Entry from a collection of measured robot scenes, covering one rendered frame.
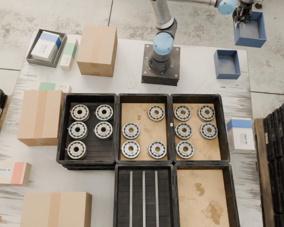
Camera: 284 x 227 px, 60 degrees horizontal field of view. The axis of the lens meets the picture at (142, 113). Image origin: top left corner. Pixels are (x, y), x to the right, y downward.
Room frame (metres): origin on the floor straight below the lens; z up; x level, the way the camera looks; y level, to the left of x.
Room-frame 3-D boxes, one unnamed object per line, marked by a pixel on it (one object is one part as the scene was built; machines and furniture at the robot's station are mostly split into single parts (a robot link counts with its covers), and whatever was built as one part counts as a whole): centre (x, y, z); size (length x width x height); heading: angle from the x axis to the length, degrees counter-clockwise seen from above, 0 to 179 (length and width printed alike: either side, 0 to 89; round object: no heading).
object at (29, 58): (1.05, 0.71, 0.73); 0.27 x 0.20 x 0.05; 174
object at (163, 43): (0.96, -0.09, 0.97); 0.13 x 0.12 x 0.14; 171
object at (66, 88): (0.72, 0.60, 0.73); 0.24 x 0.06 x 0.06; 90
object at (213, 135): (0.49, -0.39, 0.86); 0.10 x 0.10 x 0.01
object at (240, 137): (0.51, -0.62, 0.75); 0.20 x 0.12 x 0.09; 2
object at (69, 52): (1.01, 0.54, 0.73); 0.24 x 0.06 x 0.06; 177
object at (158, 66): (0.96, -0.09, 0.85); 0.15 x 0.15 x 0.10
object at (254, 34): (1.04, -0.57, 1.10); 0.20 x 0.15 x 0.07; 0
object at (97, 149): (0.42, 0.28, 0.87); 0.40 x 0.30 x 0.11; 5
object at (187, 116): (0.58, -0.24, 0.86); 0.10 x 0.10 x 0.01
